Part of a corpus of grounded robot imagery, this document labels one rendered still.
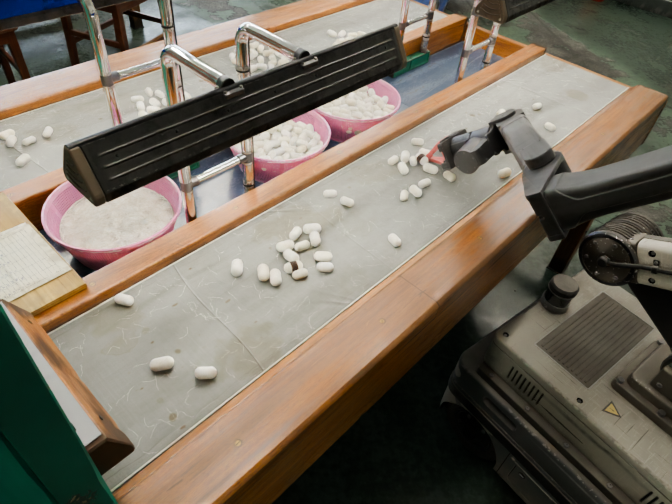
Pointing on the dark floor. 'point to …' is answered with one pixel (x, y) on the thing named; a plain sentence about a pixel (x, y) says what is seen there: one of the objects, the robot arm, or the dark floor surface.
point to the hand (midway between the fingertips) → (429, 157)
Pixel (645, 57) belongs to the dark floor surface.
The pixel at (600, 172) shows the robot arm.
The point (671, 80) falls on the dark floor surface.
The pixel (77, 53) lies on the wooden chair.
